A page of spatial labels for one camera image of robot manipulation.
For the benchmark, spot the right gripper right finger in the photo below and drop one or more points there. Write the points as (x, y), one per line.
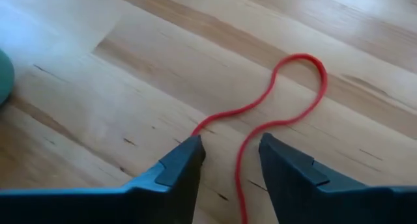
(325, 204)

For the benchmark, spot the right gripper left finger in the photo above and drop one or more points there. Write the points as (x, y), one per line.
(114, 206)

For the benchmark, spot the red rubber band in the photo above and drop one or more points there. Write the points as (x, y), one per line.
(322, 77)

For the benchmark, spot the green plastic basket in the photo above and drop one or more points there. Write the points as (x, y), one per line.
(5, 77)

